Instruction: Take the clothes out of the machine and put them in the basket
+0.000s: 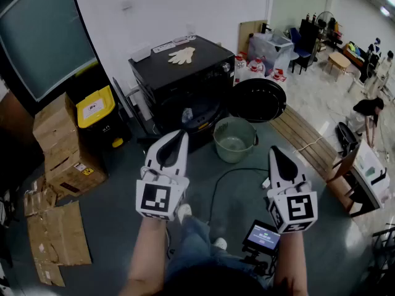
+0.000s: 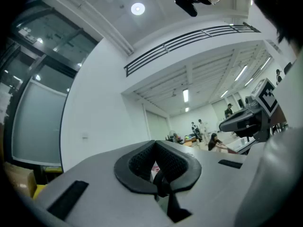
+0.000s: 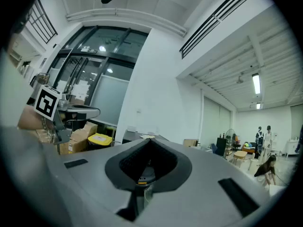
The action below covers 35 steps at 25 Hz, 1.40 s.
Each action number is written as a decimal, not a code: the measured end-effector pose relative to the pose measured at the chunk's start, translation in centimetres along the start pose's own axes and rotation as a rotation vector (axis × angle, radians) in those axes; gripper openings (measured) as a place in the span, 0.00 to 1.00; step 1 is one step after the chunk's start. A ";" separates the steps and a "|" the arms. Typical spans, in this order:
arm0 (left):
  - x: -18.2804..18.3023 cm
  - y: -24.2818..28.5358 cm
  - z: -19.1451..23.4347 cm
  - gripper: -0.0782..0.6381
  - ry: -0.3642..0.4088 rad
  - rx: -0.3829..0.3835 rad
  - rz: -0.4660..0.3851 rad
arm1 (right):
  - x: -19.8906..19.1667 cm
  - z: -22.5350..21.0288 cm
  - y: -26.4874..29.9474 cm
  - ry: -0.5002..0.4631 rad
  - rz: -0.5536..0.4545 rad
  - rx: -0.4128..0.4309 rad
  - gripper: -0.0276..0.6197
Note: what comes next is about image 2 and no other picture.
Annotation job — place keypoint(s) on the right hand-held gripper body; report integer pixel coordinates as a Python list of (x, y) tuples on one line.
[(266, 96)]

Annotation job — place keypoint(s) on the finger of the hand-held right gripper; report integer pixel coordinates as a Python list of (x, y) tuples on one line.
[(236, 122)]

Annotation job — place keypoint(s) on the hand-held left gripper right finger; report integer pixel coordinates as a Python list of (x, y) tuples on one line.
[(213, 185)]

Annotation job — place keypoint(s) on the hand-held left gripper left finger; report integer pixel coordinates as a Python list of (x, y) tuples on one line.
[(106, 197)]

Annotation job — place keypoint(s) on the ceiling tube light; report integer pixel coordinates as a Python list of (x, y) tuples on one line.
[(185, 95)]

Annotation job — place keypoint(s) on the yellow bin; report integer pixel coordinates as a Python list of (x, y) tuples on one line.
[(40, 191)]

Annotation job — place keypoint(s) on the person's light shirt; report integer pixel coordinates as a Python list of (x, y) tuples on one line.
[(284, 174)]

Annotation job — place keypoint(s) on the tall cardboard box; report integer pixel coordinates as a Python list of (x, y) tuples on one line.
[(19, 178)]

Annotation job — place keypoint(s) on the black balcony railing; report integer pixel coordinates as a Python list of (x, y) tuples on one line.
[(189, 38)]

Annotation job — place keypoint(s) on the black framed glass door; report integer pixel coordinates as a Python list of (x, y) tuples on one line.
[(40, 126)]

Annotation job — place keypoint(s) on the round ceiling light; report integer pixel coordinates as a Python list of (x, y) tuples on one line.
[(138, 8)]

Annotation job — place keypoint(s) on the white wall switch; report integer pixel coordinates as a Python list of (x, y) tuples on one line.
[(85, 135)]

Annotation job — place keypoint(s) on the black head-worn camera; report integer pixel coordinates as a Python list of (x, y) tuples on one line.
[(187, 3)]

